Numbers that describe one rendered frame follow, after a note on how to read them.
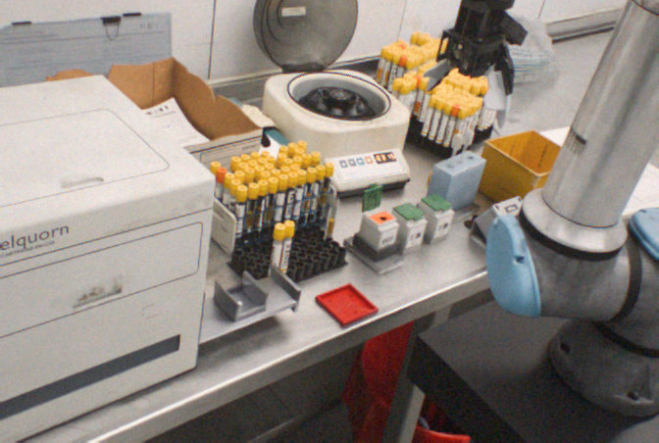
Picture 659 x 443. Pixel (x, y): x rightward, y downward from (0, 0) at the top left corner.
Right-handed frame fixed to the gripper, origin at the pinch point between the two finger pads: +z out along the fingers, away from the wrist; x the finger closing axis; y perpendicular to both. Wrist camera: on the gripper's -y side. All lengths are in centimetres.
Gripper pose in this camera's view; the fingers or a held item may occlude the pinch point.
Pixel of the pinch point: (465, 109)
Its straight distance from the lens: 144.5
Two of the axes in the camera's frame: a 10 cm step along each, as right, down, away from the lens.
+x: 7.1, 4.7, -5.3
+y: -6.9, 3.0, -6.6
